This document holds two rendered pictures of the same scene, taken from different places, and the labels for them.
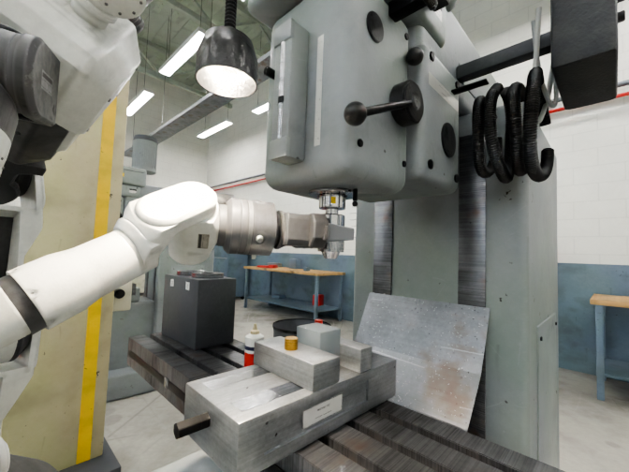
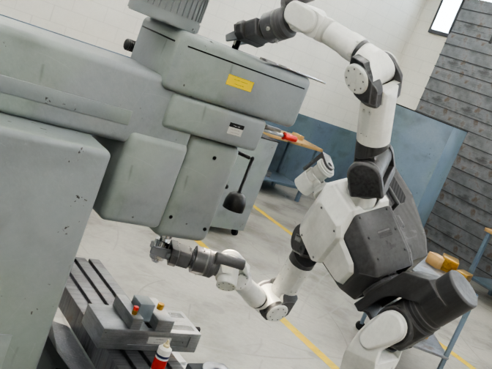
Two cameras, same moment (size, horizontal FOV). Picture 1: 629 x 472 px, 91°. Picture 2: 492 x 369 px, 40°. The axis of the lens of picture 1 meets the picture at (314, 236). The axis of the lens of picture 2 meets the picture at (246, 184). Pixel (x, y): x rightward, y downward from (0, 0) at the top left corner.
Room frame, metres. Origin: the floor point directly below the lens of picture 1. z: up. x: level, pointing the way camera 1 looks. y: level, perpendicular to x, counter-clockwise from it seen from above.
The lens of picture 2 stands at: (2.51, 0.41, 1.92)
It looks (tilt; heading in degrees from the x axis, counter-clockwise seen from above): 11 degrees down; 188
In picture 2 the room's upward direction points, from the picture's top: 22 degrees clockwise
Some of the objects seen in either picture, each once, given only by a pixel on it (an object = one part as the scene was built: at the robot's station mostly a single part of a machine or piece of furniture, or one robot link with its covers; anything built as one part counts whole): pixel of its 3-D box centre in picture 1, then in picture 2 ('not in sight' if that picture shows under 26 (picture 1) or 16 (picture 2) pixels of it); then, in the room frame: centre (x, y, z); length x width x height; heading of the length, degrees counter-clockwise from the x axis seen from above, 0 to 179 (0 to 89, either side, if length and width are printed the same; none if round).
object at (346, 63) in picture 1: (337, 106); (184, 179); (0.55, -0.03, 1.47); 0.21 x 0.19 x 0.32; 46
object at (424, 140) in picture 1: (391, 137); (129, 167); (0.69, -0.17, 1.47); 0.24 x 0.19 x 0.26; 46
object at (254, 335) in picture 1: (254, 348); (162, 356); (0.69, 0.12, 0.99); 0.04 x 0.04 x 0.11
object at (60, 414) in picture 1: (70, 254); not in sight; (1.68, 1.31, 1.15); 0.52 x 0.40 x 2.30; 136
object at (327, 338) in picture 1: (317, 344); (141, 308); (0.56, -0.01, 1.04); 0.06 x 0.05 x 0.06; 45
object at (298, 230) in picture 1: (281, 231); (187, 258); (0.52, 0.06, 1.23); 0.13 x 0.12 x 0.10; 21
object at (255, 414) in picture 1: (304, 377); (144, 323); (0.54, 0.01, 0.99); 0.35 x 0.15 x 0.11; 135
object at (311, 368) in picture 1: (294, 360); (155, 313); (0.53, 0.03, 1.02); 0.15 x 0.06 x 0.04; 45
